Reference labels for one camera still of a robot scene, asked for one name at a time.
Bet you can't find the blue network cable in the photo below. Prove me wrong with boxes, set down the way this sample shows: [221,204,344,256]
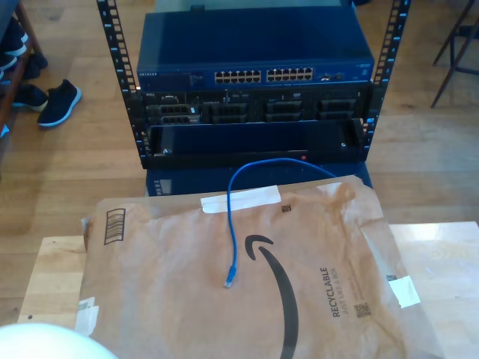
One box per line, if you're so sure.
[223,157,340,289]

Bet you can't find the black rack server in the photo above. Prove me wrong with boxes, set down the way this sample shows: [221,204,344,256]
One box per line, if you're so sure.
[138,88,373,126]

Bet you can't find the pale grey board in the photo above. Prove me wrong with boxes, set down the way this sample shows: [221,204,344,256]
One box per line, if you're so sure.
[154,0,355,15]

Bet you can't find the dark metal chair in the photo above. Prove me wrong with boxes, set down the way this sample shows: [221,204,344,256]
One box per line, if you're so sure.
[430,0,479,109]

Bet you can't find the dark sneaker white sole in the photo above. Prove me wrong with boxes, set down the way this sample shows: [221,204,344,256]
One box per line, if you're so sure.
[10,84,49,112]
[0,16,29,57]
[37,79,82,128]

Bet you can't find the black rack frame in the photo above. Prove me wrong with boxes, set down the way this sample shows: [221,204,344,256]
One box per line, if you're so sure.
[96,0,412,171]

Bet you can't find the brown paper mailer envelope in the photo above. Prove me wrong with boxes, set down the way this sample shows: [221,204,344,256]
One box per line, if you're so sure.
[76,174,446,359]

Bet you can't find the blue network switch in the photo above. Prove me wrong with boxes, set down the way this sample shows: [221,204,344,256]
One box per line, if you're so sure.
[136,7,376,90]

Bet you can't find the dark shoe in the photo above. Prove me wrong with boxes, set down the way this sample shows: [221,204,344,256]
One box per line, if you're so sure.
[24,53,49,79]

